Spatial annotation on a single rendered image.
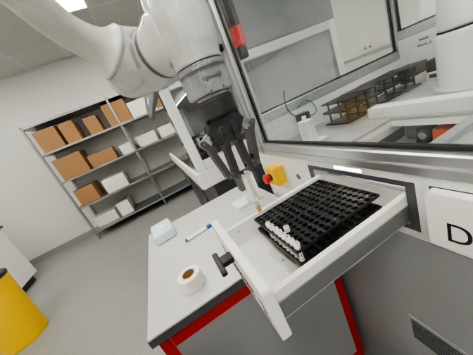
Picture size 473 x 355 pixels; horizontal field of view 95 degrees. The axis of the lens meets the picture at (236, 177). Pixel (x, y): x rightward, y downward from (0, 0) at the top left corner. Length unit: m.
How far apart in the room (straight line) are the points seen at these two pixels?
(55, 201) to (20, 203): 0.48
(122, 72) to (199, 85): 0.16
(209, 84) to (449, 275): 0.58
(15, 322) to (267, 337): 2.41
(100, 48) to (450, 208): 0.64
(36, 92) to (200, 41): 4.55
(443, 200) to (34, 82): 4.92
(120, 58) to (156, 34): 0.09
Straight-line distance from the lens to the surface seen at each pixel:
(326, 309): 0.94
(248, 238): 0.62
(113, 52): 0.50
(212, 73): 0.42
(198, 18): 0.43
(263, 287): 0.36
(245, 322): 0.76
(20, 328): 2.94
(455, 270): 0.60
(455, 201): 0.47
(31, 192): 5.03
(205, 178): 1.24
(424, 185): 0.50
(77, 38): 0.50
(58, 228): 5.10
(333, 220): 0.48
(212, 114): 0.42
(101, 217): 4.48
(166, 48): 0.44
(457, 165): 0.46
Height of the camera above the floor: 1.18
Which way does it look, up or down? 18 degrees down
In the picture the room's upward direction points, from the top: 23 degrees counter-clockwise
